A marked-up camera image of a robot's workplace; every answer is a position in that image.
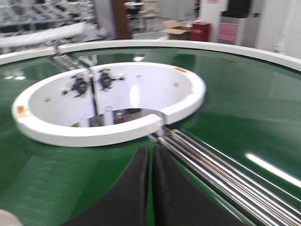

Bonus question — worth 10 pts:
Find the white outer rail left segment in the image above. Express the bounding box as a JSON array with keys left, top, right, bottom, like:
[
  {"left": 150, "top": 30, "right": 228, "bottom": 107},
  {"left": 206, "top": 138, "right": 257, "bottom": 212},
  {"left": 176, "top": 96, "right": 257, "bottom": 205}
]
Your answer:
[{"left": 0, "top": 47, "right": 57, "bottom": 65}]

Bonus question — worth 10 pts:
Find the cardboard box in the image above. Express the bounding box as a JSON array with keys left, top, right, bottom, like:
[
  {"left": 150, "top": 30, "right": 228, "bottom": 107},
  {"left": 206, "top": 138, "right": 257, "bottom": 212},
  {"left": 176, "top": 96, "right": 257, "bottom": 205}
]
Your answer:
[{"left": 162, "top": 20, "right": 191, "bottom": 40}]

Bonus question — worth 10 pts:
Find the green conveyor belt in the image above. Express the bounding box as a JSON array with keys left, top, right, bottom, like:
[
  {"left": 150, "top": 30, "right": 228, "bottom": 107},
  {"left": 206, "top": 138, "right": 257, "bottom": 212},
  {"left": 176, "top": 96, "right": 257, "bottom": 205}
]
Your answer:
[{"left": 0, "top": 47, "right": 301, "bottom": 226}]

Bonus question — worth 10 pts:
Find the red box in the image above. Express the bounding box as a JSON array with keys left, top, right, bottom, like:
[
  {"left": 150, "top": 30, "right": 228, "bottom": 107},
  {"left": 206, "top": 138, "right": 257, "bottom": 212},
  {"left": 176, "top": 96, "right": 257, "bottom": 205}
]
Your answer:
[{"left": 190, "top": 21, "right": 211, "bottom": 42}]

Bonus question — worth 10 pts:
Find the white rail segment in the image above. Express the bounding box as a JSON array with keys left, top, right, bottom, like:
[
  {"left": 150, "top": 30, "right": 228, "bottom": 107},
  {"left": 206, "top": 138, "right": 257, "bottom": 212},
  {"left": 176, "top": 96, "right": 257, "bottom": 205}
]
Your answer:
[
  {"left": 57, "top": 39, "right": 301, "bottom": 73},
  {"left": 0, "top": 47, "right": 57, "bottom": 65}
]

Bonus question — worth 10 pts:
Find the black bearing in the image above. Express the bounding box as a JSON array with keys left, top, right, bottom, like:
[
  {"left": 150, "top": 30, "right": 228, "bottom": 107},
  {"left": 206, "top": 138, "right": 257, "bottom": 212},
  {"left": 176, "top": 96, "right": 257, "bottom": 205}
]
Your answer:
[
  {"left": 97, "top": 68, "right": 125, "bottom": 91},
  {"left": 61, "top": 73, "right": 90, "bottom": 98}
]

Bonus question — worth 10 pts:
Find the white inner conveyor ring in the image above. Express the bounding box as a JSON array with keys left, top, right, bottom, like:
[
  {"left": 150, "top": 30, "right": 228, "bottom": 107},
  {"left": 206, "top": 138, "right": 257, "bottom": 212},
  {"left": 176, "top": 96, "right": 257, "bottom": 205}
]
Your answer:
[{"left": 11, "top": 61, "right": 207, "bottom": 148}]

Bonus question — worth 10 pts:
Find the black bearing left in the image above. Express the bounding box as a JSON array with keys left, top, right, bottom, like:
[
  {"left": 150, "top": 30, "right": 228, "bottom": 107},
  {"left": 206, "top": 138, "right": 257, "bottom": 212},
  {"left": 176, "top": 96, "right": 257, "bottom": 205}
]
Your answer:
[{"left": 61, "top": 73, "right": 90, "bottom": 98}]

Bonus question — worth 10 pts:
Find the white outer rail right segment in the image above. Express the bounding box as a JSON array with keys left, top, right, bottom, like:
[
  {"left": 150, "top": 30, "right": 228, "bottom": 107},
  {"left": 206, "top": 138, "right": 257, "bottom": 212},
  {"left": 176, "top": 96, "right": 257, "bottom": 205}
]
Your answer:
[{"left": 57, "top": 39, "right": 301, "bottom": 73}]

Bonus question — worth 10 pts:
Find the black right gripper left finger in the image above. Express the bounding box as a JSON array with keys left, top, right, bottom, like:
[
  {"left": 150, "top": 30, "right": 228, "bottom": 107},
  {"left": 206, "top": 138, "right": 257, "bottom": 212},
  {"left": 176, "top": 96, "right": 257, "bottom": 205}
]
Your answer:
[{"left": 63, "top": 146, "right": 149, "bottom": 226}]

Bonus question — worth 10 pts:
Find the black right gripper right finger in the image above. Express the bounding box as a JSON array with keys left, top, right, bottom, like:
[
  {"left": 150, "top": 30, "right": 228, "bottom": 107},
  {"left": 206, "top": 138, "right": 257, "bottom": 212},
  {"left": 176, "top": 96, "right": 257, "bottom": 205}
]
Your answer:
[{"left": 152, "top": 145, "right": 243, "bottom": 226}]

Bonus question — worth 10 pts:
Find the black bearing right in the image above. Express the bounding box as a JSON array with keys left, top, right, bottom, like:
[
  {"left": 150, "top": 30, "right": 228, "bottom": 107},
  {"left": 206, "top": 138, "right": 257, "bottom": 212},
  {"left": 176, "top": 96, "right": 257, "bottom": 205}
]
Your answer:
[{"left": 97, "top": 68, "right": 125, "bottom": 91}]

